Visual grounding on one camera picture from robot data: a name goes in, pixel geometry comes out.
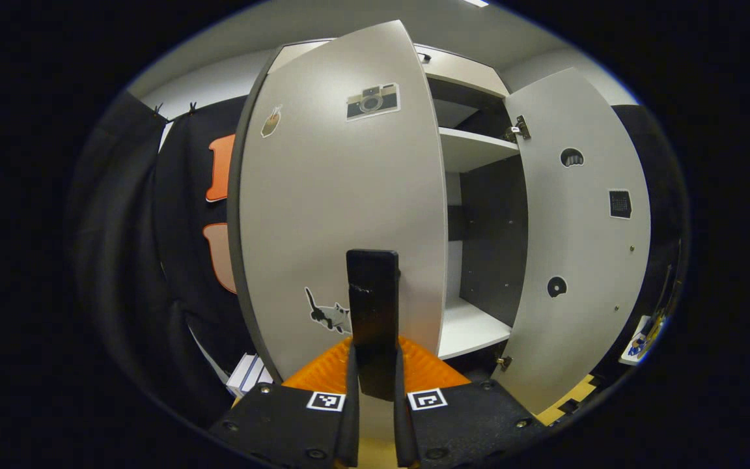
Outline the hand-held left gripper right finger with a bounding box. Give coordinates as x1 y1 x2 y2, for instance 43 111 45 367
393 335 549 469

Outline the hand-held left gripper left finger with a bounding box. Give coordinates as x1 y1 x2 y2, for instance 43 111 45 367
208 335 361 469

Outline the beige double-door shoe cabinet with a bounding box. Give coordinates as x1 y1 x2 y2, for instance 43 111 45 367
227 39 532 385

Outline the beige cabinet door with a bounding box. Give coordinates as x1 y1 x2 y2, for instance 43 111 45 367
492 67 652 418
235 20 449 401

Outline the white cabinet shelf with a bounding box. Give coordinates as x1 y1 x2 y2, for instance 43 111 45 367
439 127 521 173

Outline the white blue printed paper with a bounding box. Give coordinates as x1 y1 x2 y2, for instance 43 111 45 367
619 314 667 365

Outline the black backdrop cloth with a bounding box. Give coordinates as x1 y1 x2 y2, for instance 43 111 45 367
66 91 691 431

